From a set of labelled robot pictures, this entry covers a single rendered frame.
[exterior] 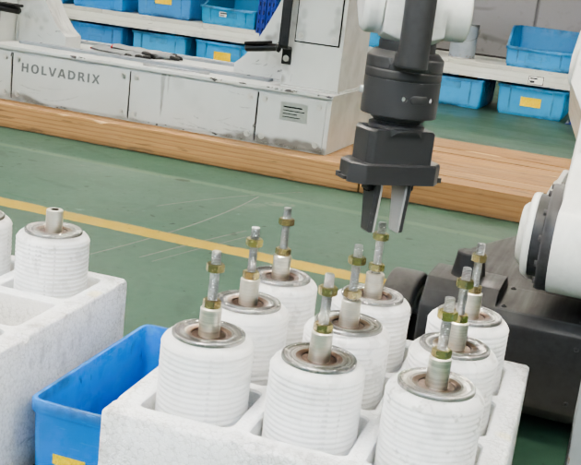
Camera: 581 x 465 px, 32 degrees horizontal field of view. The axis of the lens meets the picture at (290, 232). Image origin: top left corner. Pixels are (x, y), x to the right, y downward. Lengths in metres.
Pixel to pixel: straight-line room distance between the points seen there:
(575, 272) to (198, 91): 2.12
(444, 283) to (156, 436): 0.62
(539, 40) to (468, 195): 3.23
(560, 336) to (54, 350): 0.68
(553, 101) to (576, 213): 4.34
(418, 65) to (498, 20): 8.31
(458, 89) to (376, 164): 4.56
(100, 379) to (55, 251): 0.17
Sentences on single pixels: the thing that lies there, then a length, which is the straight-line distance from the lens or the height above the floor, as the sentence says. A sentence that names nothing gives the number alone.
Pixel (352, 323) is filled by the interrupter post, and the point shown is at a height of 0.26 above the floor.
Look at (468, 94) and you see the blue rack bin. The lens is 5.70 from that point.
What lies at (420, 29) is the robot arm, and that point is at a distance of 1.11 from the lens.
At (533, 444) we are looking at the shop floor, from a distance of 1.54.
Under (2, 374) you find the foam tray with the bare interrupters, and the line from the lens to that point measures 1.18.
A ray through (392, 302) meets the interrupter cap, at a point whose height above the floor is 0.25.
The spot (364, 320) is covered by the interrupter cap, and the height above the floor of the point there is 0.25.
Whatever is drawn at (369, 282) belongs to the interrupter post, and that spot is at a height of 0.27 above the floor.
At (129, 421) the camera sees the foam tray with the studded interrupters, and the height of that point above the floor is 0.17.
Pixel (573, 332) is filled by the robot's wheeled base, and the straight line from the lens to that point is 1.47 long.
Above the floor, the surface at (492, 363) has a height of 0.25.
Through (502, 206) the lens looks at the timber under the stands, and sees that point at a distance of 2.96.
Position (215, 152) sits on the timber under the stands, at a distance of 3.19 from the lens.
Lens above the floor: 0.62
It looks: 14 degrees down
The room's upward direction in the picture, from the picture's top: 7 degrees clockwise
